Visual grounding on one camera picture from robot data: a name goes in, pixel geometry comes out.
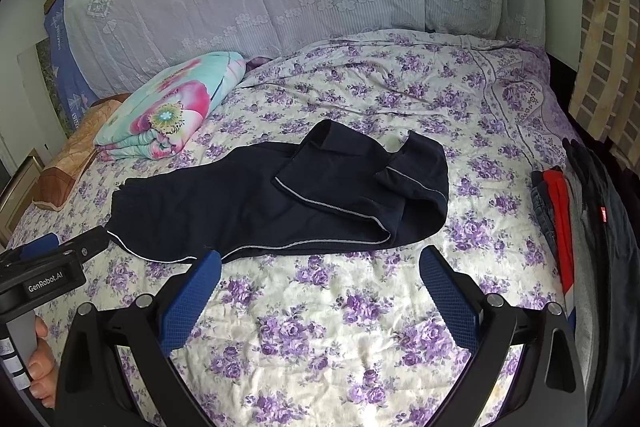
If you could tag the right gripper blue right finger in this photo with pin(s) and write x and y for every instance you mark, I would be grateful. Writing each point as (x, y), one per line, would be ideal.
(457, 311)

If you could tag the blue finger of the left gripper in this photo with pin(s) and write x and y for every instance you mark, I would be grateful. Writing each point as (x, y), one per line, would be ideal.
(41, 246)

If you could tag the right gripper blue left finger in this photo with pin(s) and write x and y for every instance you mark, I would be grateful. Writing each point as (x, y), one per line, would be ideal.
(183, 299)

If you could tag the dark navy pants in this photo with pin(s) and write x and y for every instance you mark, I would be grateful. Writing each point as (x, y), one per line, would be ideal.
(335, 192)

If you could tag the person's left hand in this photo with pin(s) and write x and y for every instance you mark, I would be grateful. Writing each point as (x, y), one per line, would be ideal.
(42, 368)

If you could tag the brown orange pillow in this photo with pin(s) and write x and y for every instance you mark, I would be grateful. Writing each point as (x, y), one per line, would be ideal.
(56, 182)

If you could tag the purple floral bed quilt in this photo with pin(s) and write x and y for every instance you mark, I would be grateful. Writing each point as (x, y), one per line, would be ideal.
(355, 339)

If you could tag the folded blue jeans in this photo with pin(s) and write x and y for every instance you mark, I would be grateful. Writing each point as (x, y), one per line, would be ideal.
(543, 209)

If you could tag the blue patterned cloth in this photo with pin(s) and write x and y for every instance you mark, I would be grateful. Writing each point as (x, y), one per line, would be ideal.
(73, 90)

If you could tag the folded teal pink floral blanket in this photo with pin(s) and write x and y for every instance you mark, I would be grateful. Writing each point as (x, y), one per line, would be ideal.
(159, 118)

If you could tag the beige checkered curtain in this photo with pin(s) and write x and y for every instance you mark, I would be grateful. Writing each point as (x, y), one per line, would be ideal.
(605, 100)

